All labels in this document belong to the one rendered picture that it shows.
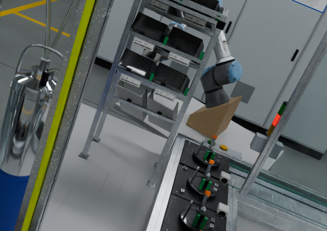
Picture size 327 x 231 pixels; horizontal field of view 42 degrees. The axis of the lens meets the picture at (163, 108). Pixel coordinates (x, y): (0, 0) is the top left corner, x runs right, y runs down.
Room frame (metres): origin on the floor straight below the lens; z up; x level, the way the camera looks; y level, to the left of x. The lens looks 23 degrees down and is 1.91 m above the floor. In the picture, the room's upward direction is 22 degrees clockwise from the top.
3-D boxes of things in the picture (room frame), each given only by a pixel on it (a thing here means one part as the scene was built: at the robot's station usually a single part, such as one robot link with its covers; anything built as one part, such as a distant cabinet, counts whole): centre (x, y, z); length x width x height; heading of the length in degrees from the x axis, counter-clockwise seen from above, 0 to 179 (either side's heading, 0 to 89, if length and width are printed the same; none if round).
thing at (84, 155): (1.69, 0.08, 1.26); 0.36 x 0.21 x 0.80; 89
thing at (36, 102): (1.02, 0.33, 1.32); 0.14 x 0.14 x 0.38
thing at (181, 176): (1.55, -0.28, 1.01); 0.24 x 0.24 x 0.13; 89
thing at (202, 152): (1.81, -0.28, 0.98); 0.14 x 0.14 x 0.02
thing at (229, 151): (2.02, -0.37, 0.93); 0.21 x 0.07 x 0.06; 89
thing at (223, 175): (1.71, -0.38, 0.97); 0.05 x 0.05 x 0.04; 89
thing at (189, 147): (1.81, -0.28, 0.96); 0.24 x 0.24 x 0.02; 89
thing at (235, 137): (2.40, -0.28, 0.84); 0.90 x 0.70 x 0.03; 68
